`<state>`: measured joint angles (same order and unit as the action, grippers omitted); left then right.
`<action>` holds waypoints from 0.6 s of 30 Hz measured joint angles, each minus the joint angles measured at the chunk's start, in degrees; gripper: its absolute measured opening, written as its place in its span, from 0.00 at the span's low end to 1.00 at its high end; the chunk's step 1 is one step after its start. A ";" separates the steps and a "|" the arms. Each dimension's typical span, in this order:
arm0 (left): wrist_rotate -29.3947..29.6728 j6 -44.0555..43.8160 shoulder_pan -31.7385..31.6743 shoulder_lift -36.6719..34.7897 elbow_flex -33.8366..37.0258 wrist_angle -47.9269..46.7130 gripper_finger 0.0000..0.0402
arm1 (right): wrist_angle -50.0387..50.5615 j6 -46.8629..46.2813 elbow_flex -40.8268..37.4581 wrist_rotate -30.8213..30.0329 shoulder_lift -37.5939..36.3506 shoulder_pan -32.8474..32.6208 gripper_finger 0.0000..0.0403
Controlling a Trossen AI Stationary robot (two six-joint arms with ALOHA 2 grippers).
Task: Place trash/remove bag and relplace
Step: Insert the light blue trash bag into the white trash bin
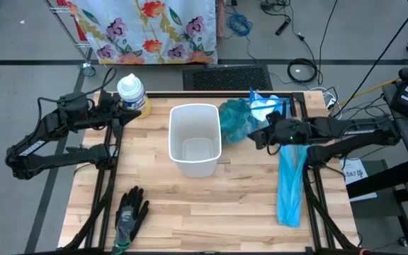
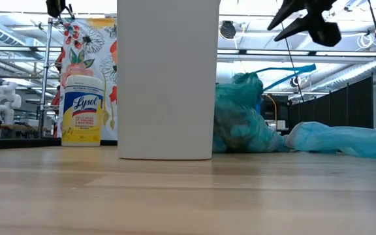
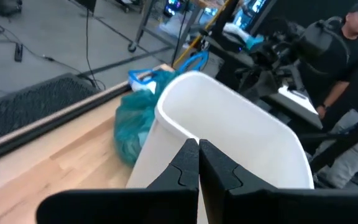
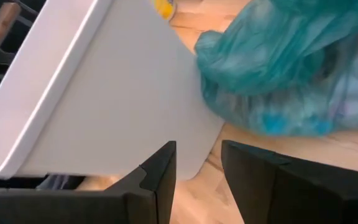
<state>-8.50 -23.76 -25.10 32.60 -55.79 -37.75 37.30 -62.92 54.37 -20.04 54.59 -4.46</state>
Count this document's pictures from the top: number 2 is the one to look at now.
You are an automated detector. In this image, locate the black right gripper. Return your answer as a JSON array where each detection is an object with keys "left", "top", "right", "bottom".
[{"left": 266, "top": 0, "right": 343, "bottom": 48}]

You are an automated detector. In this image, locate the yellow cable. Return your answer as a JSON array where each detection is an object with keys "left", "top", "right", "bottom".
[{"left": 264, "top": 93, "right": 279, "bottom": 134}]

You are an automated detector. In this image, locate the metal wire rack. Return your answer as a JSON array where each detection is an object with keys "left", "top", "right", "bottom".
[{"left": 37, "top": 18, "right": 65, "bottom": 140}]

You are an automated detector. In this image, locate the black partition wall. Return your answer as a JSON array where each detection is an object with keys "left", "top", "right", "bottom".
[{"left": 287, "top": 75, "right": 375, "bottom": 130}]

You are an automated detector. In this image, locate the black aluminium table frame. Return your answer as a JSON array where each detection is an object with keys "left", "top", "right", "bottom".
[{"left": 0, "top": 137, "right": 119, "bottom": 151}]

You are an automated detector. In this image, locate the white floral cloth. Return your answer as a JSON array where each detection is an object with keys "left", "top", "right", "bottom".
[{"left": 56, "top": 18, "right": 119, "bottom": 142}]

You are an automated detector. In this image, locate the teal drawstring trash bag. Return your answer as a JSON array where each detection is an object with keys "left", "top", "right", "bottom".
[{"left": 211, "top": 63, "right": 318, "bottom": 155}]

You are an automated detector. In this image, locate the yellow Lysol wipes canister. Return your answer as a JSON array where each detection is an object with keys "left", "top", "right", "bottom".
[{"left": 60, "top": 74, "right": 106, "bottom": 148}]

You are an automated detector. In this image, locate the white plastic trash bin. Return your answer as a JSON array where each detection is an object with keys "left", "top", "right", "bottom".
[{"left": 116, "top": 0, "right": 222, "bottom": 161}]

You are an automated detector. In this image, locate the black cloth clip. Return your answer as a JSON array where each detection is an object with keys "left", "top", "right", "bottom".
[{"left": 63, "top": 3, "right": 76, "bottom": 21}]

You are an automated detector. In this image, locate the light blue trash bag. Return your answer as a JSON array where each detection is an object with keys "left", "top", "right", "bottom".
[{"left": 285, "top": 117, "right": 376, "bottom": 163}]

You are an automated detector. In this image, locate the black computer monitor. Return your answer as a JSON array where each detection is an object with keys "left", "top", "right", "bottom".
[{"left": 261, "top": 93, "right": 289, "bottom": 122}]

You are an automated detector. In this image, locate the thin black hanging cable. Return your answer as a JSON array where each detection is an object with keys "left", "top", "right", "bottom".
[{"left": 279, "top": 19, "right": 306, "bottom": 102}]

